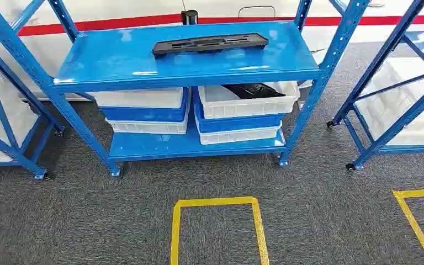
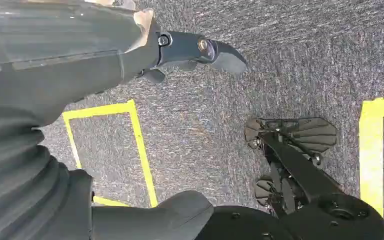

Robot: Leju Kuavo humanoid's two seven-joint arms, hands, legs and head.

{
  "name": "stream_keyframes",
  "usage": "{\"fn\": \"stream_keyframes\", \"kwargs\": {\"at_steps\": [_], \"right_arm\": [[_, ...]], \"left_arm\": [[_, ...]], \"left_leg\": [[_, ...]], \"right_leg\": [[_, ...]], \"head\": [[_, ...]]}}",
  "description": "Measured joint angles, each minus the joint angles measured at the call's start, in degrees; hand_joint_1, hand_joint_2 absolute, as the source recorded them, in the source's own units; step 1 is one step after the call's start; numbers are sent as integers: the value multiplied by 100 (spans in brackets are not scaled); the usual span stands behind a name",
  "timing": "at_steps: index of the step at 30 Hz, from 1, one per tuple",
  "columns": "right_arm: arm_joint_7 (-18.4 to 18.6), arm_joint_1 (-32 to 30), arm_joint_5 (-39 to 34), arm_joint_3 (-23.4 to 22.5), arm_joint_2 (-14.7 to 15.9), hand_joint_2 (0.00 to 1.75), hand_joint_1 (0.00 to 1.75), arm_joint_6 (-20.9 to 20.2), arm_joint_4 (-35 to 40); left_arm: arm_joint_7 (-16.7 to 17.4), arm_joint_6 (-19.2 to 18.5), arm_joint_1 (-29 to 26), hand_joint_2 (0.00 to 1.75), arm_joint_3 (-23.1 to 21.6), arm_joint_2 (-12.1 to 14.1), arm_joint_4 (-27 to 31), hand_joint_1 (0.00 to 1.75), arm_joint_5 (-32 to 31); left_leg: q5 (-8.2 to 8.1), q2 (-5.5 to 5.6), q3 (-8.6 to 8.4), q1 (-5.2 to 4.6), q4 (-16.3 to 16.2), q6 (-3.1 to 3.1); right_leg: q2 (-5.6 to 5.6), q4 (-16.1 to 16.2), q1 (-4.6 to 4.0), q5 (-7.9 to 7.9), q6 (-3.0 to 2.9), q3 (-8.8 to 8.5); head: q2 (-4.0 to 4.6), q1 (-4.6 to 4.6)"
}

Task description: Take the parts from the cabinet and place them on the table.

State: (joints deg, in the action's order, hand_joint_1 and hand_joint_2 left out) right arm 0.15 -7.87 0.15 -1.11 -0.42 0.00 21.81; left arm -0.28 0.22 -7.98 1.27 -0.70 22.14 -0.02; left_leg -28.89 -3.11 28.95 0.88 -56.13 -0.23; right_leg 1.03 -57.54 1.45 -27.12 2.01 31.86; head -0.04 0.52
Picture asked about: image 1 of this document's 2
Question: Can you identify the long black plastic tray part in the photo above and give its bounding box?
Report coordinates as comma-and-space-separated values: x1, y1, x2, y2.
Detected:
152, 33, 269, 60

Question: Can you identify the blue plastic crate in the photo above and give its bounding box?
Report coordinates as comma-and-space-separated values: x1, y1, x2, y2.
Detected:
192, 87, 285, 134
98, 87, 191, 123

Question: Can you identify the yellow tape floor square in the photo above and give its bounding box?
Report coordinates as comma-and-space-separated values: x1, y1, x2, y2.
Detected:
391, 188, 424, 265
169, 196, 271, 265

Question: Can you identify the black cylinder device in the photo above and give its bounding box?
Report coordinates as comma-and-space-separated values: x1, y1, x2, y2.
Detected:
181, 9, 199, 25

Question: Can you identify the blue metal shelf rack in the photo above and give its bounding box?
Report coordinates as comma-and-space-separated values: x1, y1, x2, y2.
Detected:
0, 34, 66, 181
0, 0, 370, 177

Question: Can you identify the blue shelf rack with casters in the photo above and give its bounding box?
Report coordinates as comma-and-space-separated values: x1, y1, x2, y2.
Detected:
326, 0, 424, 172

